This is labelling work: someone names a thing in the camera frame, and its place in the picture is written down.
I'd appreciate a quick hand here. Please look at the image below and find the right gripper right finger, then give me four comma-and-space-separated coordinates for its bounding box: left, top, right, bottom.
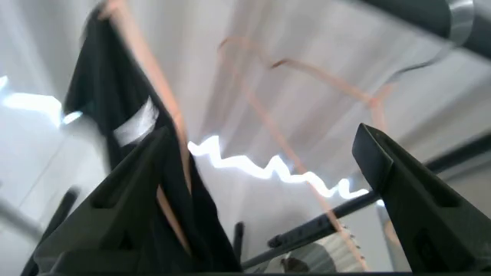
351, 122, 491, 274

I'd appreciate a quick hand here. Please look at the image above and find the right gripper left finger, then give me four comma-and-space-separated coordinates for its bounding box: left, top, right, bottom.
21, 127, 170, 274

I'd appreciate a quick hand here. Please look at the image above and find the black garment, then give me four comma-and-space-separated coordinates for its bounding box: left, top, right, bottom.
62, 3, 243, 274

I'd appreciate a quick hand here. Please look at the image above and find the pink clothes hanger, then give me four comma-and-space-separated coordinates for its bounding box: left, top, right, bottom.
217, 35, 402, 271
97, 0, 195, 256

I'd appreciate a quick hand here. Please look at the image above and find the white laundry basket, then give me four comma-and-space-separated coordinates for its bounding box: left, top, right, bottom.
282, 225, 364, 274

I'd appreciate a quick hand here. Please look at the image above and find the black clothes rack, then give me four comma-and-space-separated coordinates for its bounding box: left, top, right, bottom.
38, 0, 491, 271

